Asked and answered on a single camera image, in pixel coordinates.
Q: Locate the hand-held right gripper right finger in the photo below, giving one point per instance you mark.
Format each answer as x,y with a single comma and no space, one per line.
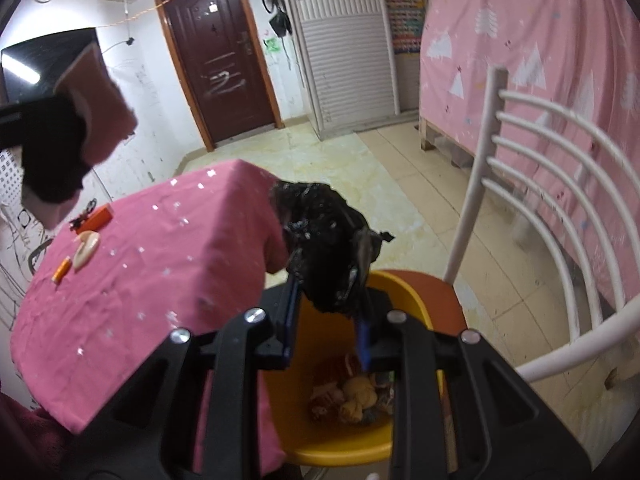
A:
364,345

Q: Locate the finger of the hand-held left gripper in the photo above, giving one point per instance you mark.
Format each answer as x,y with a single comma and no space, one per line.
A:
12,125

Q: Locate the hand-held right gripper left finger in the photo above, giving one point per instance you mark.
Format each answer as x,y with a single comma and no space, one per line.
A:
291,320

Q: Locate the black and pink cloth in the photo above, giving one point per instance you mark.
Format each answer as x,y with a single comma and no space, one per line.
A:
50,160

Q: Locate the black plastic bag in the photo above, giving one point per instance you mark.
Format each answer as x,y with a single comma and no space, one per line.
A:
320,240

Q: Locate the yellow plastic bin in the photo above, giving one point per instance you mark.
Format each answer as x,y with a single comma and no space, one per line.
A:
300,440

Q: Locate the eye chart poster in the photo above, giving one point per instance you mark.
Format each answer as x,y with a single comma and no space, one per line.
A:
11,175

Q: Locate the crumpled scraps pile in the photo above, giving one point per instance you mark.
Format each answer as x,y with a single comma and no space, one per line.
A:
355,395

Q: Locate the small black object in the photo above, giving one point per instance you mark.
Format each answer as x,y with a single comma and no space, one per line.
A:
79,220

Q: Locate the orange red small box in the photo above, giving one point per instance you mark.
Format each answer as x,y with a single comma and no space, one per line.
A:
99,216

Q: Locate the beige round disc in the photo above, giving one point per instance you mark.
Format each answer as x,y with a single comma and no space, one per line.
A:
86,250

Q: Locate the orange small tube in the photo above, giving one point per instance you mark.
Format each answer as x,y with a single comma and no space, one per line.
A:
63,269

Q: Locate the pink star tablecloth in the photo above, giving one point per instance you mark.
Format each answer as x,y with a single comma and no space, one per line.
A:
125,280

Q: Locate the white metal chair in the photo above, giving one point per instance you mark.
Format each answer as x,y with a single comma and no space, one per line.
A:
475,185

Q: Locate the dark brown door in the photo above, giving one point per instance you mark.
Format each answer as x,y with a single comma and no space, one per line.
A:
215,60

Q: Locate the white slatted wardrobe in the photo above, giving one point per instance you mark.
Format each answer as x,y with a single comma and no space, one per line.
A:
345,60

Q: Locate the dark pink cloth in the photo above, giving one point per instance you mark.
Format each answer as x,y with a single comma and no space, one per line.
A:
25,435

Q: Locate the colourful grid poster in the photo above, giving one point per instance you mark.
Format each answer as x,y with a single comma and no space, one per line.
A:
404,17

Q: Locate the pink tree print curtain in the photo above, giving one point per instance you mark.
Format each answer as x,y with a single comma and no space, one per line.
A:
550,35

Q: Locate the black wall television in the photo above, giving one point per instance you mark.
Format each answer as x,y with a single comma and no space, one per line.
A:
30,60

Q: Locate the wooden bed frame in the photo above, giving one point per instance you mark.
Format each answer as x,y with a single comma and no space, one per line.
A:
445,145

